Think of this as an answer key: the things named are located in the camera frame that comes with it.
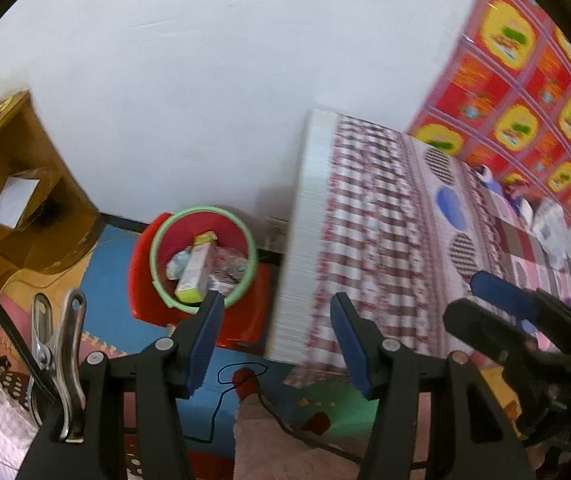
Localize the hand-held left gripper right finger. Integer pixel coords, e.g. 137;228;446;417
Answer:
329;292;536;480

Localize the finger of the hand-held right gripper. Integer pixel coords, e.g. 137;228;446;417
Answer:
469;270;571;333
443;299;571;376

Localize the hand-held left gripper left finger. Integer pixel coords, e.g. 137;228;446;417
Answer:
18;290;225;480

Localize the red bucket green rim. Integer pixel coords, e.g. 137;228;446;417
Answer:
149;205;259;309

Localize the red slipper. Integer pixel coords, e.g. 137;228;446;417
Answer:
305;412;333;436
233;367;261;403

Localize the yellow-green carton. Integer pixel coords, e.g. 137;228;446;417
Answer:
174;231;217;304

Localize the pink printed packet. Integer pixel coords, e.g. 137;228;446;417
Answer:
208;246;249;296

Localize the white plastic packet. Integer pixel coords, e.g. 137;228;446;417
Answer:
533;200;571;261

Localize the blue white wrapper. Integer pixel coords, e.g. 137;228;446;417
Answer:
166;250;191;281

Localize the red plastic stool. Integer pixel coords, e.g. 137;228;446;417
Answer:
130;212;279;350

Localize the blue and white packet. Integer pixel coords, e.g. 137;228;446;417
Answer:
480;165;536;221

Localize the checkered cloth covered table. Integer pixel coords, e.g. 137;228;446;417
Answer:
285;112;571;391

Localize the colourful foam puzzle mat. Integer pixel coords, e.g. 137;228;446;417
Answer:
0;225;516;480

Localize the metal spring clip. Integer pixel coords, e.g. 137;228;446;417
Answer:
30;287;87;443

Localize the white paper sheet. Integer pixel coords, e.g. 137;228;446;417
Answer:
0;176;40;231

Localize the wooden desk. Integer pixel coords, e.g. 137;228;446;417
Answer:
0;91;100;291

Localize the thin black wire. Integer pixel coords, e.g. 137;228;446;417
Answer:
186;362;269;443

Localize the thick black cable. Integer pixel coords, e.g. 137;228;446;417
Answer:
0;265;61;406

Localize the red floral wall cloth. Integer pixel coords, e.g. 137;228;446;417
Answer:
405;0;571;228

